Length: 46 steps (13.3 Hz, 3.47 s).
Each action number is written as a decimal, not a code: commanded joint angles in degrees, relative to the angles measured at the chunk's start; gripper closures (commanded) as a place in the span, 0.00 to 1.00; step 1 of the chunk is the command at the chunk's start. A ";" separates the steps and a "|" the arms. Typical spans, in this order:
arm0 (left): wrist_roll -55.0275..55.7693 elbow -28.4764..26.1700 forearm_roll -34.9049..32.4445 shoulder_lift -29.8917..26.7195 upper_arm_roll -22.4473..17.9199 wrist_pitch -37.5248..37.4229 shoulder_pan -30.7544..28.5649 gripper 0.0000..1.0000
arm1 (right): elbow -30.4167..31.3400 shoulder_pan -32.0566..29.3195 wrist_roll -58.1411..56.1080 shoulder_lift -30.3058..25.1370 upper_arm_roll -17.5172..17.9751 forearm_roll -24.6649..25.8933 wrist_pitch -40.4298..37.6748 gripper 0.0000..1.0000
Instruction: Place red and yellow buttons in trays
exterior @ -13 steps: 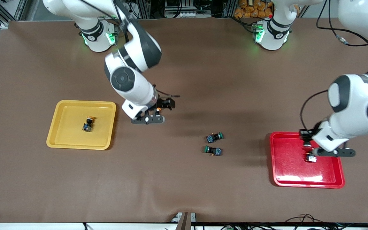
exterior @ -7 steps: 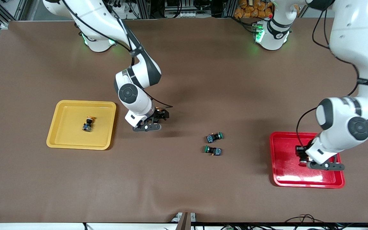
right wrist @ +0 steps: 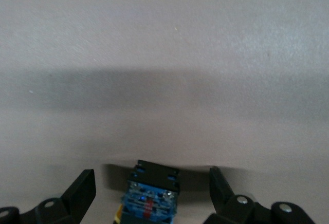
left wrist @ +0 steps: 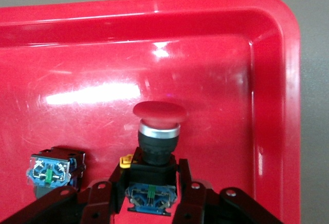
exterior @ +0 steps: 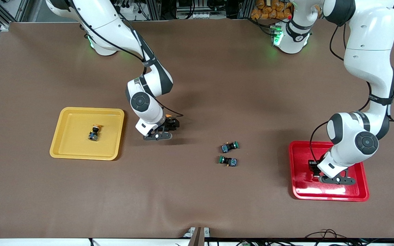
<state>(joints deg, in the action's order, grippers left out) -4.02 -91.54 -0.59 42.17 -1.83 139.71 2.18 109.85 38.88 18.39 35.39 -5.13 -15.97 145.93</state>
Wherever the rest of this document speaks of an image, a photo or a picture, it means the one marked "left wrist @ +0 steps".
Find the red plastic tray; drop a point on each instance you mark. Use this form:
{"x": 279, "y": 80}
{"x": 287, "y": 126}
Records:
{"x": 77, "y": 67}

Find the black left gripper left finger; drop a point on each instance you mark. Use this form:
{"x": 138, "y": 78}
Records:
{"x": 102, "y": 201}

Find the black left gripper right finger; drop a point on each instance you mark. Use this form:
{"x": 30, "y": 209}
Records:
{"x": 191, "y": 201}

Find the red mushroom push button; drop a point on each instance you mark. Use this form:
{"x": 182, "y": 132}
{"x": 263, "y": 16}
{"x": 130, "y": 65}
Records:
{"x": 154, "y": 141}
{"x": 48, "y": 172}

